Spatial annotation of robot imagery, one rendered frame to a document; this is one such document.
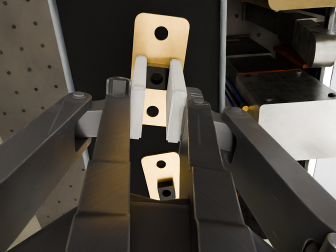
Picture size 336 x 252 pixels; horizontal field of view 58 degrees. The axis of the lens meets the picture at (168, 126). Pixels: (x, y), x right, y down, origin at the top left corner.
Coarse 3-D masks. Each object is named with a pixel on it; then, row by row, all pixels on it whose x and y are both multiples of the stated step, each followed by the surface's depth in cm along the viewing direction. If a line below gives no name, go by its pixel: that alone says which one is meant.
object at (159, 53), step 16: (144, 16) 21; (160, 16) 21; (144, 32) 21; (176, 32) 21; (144, 48) 22; (160, 48) 22; (176, 48) 22; (160, 64) 22; (160, 80) 22; (160, 96) 23; (144, 112) 24; (160, 112) 24
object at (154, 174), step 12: (144, 156) 30; (156, 156) 30; (168, 156) 30; (144, 168) 31; (156, 168) 31; (168, 168) 31; (156, 180) 31; (168, 180) 32; (156, 192) 32; (168, 192) 32
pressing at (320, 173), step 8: (328, 8) 40; (328, 16) 41; (328, 24) 41; (320, 72) 44; (328, 72) 44; (320, 80) 44; (328, 80) 44; (304, 160) 51; (312, 160) 50; (320, 160) 51; (328, 160) 51; (304, 168) 51; (312, 168) 51; (320, 168) 51; (328, 168) 51; (312, 176) 52; (320, 176) 52; (328, 176) 52; (328, 184) 53
